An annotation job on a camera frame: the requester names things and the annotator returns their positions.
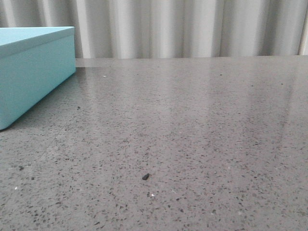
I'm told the light blue storage box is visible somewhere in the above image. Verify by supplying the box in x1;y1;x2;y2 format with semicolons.
0;26;76;129

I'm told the small black debris piece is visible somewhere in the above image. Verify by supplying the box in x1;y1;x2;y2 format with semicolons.
142;173;150;180

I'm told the white pleated curtain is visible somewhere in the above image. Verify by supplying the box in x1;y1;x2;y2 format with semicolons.
0;0;308;59

